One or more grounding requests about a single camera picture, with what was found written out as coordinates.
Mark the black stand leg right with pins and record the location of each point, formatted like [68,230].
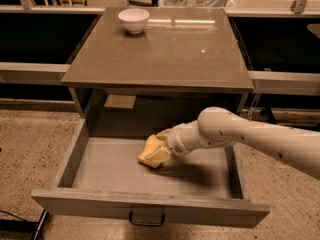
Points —
[269,113]

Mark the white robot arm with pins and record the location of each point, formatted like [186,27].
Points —
[217,127]

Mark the black drawer handle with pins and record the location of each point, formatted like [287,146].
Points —
[146,220]

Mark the grey metal rail frame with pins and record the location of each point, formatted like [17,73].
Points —
[268,81]

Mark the yellow sponge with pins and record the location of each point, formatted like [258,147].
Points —
[154,152]

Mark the open grey top drawer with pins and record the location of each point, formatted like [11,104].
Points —
[100,176]

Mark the white ceramic bowl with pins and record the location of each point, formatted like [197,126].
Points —
[134,20]

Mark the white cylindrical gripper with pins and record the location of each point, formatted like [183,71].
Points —
[175,141]

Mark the grey counter cabinet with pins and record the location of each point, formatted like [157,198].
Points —
[185,60]

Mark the black stand base left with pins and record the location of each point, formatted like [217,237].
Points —
[22,225]

